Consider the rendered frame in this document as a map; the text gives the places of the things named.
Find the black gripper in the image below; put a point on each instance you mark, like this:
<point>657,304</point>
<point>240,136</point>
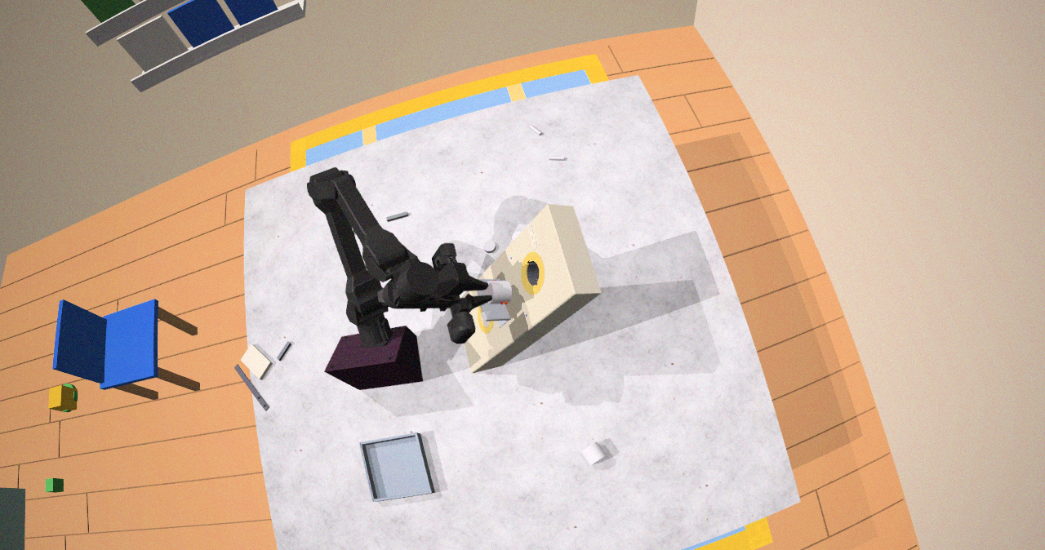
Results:
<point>461,327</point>

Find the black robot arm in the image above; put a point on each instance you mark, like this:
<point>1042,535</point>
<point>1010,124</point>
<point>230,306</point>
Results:
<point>334,192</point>

